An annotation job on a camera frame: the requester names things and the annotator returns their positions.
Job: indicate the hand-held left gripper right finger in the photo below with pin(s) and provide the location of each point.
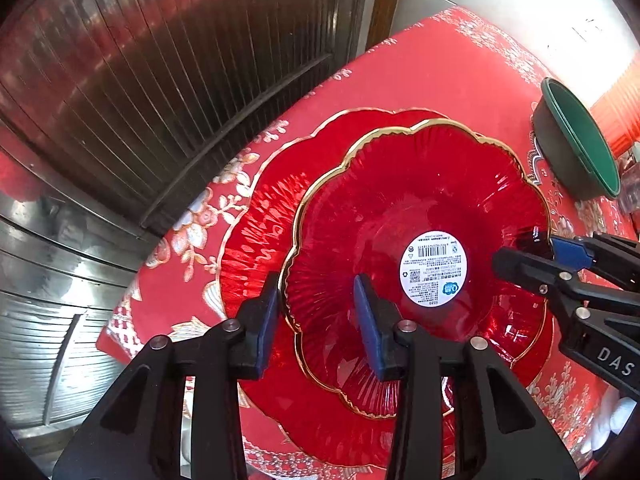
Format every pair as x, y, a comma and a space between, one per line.
367, 320

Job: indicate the small red glass plate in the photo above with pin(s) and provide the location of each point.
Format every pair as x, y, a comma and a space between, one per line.
425, 200

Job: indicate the dark green bowl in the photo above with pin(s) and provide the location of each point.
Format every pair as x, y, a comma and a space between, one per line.
575, 130

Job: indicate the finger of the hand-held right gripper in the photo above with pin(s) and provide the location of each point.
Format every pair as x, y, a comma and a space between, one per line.
525, 270
570, 252

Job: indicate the orange ribbed thermos jug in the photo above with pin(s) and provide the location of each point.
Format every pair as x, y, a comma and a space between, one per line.
622, 105

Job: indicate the dark wooden louvered door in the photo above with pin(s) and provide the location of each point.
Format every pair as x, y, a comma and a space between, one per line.
150, 85

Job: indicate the brown wooden door frame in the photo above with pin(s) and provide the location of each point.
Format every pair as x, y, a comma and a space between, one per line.
392, 0

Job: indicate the person's right hand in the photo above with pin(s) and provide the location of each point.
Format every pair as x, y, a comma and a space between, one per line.
615, 420

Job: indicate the red floral tablecloth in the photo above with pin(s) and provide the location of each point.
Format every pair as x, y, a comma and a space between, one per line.
425, 75

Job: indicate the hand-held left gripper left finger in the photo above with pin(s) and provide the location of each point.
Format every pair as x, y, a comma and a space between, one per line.
270, 320

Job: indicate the large red glass plate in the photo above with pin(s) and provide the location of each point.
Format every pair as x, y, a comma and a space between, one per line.
260, 230

